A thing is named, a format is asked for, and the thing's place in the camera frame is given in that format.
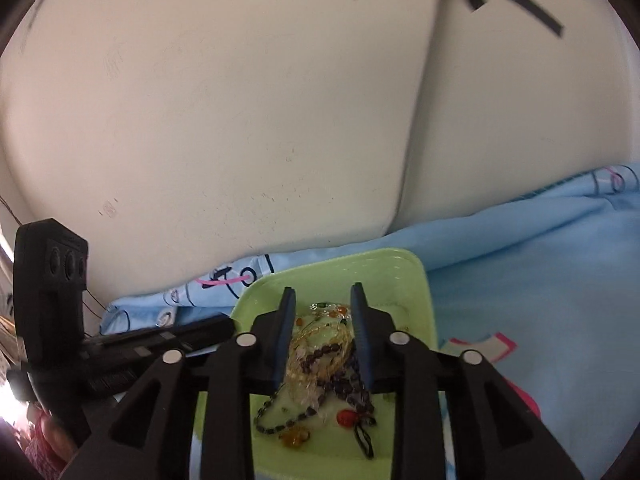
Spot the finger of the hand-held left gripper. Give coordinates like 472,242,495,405
150,314,237,355

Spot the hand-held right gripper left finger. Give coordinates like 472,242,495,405
59,286,297,480

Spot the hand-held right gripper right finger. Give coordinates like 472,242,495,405
350,282,586,480

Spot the yellow crystal bracelet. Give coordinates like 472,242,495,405
285,320,353,391

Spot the multicoloured stone bracelet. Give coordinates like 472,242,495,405
307,301,351,323

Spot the purple bead bracelet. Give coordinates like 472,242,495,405
297,342,351,366

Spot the dark bead necklace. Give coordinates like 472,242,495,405
254,360,377,435

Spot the clear crystal bracelet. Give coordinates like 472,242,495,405
287,375,331,416

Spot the green plastic basket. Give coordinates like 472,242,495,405
192,247,441,480

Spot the red bead black cord charm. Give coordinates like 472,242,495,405
336,409,377,460

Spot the person's left forearm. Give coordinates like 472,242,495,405
0,400,63,480

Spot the person's left hand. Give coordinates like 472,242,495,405
40,412,78,463

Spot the blue cartoon pig blanket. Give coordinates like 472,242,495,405
100,162,640,480

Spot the white wall cable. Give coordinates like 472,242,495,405
385,0,446,236

